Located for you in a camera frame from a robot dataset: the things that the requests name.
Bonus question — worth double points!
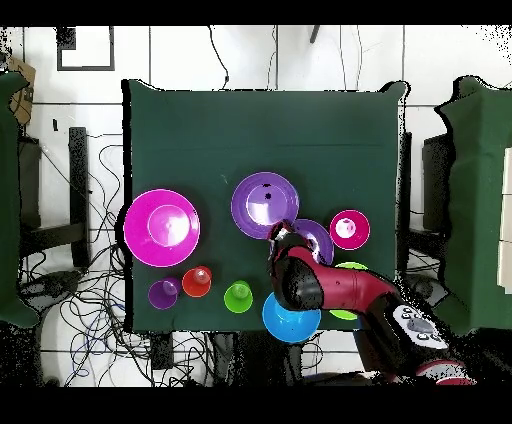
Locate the purple plastic bowl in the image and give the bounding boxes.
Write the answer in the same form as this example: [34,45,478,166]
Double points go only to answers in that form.
[290,218,335,267]
[230,171,300,240]

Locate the orange plastic cup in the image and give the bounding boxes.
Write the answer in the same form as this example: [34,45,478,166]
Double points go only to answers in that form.
[181,264,213,298]

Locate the pink plastic bowl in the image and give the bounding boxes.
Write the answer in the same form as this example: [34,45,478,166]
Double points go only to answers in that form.
[123,188,201,268]

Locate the red plastic bowl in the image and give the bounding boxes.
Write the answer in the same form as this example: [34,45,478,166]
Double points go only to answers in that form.
[328,209,372,252]

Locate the green plastic bowl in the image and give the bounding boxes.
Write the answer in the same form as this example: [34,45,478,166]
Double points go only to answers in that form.
[327,261,369,321]

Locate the green plastic cup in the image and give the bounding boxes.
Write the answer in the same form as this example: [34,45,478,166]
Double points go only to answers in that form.
[223,279,254,314]

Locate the blue deep plastic bowl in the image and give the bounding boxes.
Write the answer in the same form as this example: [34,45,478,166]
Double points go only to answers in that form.
[261,291,322,344]

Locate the dark green tablecloth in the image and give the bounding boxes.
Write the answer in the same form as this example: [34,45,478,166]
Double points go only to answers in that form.
[121,78,409,334]

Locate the black upright bar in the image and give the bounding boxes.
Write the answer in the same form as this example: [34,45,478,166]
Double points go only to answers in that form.
[397,131,413,273]

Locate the purple plastic cup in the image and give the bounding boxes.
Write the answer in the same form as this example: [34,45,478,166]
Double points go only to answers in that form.
[147,276,182,311]

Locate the black box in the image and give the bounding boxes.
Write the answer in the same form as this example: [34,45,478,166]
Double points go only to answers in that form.
[421,133,453,233]

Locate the black power strip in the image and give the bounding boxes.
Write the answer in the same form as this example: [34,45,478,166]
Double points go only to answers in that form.
[150,331,174,371]

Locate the green cloth covered table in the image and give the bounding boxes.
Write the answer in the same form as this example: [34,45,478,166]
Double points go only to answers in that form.
[435,75,512,333]
[0,71,41,329]

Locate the black metal stand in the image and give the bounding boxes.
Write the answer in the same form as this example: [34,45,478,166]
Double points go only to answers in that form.
[19,126,91,268]

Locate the black cabinet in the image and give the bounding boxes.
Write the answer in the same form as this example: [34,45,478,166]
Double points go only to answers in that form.
[17,135,42,229]

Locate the brown cardboard box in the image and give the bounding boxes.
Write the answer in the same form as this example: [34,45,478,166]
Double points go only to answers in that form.
[7,57,37,126]

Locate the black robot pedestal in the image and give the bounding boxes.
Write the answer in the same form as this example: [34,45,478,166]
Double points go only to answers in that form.
[207,330,321,387]

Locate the dark pedestal leg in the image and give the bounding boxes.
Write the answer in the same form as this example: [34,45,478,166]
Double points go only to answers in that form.
[403,273,448,309]
[21,269,83,299]

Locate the black cable tangle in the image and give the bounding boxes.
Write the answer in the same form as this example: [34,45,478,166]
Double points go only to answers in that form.
[19,133,217,387]

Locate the black floor cable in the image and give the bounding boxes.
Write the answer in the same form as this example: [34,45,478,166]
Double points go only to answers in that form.
[206,26,231,91]

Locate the blue cable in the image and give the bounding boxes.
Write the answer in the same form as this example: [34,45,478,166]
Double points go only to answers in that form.
[69,303,125,379]

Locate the black square floor frame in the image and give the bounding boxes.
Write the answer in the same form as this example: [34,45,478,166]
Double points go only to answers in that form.
[55,26,116,72]

